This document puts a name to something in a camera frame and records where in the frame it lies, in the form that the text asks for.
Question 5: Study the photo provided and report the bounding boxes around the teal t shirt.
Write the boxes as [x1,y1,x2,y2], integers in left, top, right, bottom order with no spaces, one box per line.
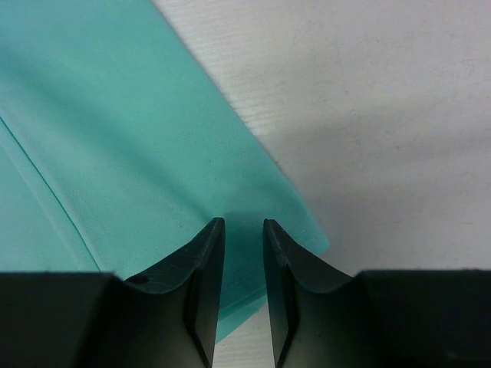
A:
[1,1,328,339]

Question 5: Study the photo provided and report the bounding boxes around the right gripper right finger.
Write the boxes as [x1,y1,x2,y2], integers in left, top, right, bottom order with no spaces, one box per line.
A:
[263,219,490,367]

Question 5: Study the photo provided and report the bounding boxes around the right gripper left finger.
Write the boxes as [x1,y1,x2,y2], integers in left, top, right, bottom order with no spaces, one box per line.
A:
[1,218,226,367]

